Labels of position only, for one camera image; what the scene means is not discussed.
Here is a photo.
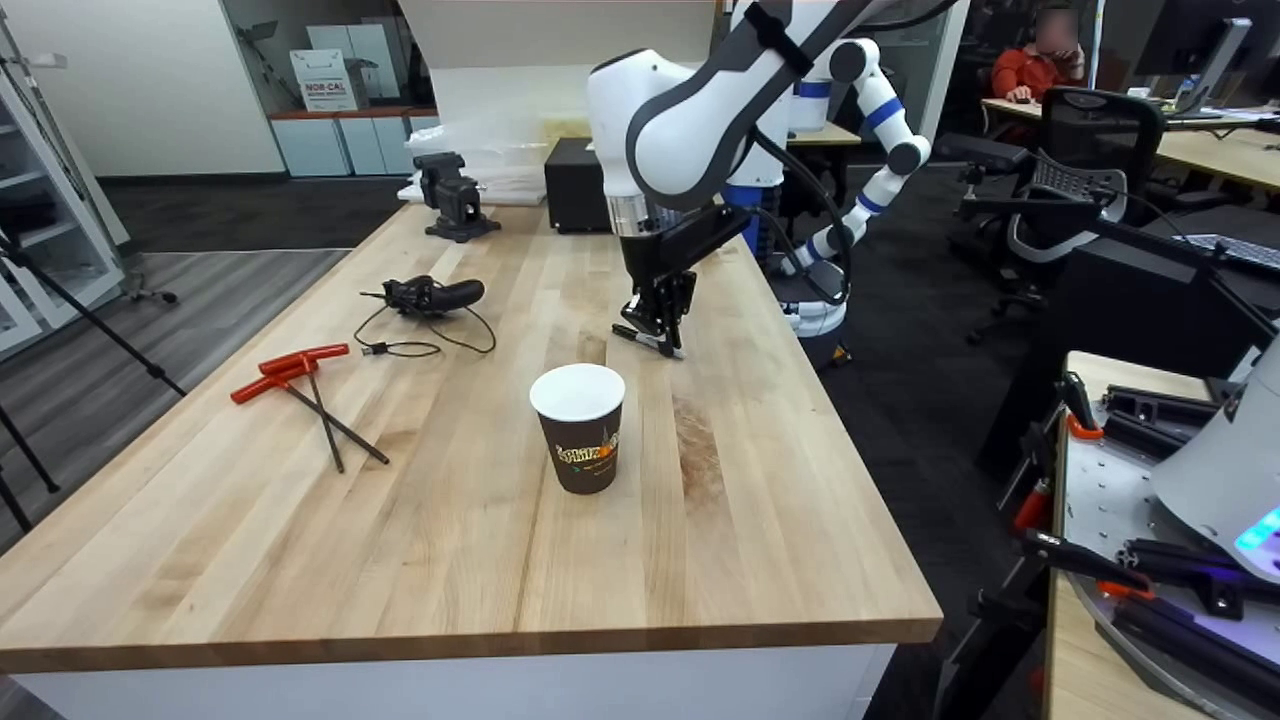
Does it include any wooden side workbench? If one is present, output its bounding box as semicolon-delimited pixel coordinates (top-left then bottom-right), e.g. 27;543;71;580
1035;348;1280;720

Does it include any thin black cable loop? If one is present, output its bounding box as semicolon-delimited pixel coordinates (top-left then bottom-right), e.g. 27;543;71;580
352;302;504;365

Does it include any red handled T wrench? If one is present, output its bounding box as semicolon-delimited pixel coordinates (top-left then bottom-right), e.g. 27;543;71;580
259;346;347;474

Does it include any brown paper coffee cup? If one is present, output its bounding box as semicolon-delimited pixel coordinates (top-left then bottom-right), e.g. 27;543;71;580
527;365;628;495

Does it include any black handheld controller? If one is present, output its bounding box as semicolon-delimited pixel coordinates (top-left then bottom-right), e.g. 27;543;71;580
386;277;485;322

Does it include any black office chair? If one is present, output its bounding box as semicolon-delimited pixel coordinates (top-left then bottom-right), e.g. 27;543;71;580
954;89;1166;318

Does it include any black bench vise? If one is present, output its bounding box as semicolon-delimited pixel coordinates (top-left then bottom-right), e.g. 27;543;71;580
417;153;495;239

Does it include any black camera tripod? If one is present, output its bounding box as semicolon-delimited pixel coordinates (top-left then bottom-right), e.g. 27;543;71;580
0;234;188;395

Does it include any black control box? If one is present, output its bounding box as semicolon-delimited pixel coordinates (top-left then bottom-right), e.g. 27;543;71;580
546;136;609;234

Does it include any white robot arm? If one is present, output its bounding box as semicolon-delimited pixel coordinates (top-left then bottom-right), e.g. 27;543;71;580
589;0;931;355

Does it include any person in red shirt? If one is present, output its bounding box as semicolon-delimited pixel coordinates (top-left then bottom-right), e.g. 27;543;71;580
989;4;1089;105

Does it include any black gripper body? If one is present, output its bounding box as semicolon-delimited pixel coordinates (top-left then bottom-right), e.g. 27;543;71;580
621;203;750;318

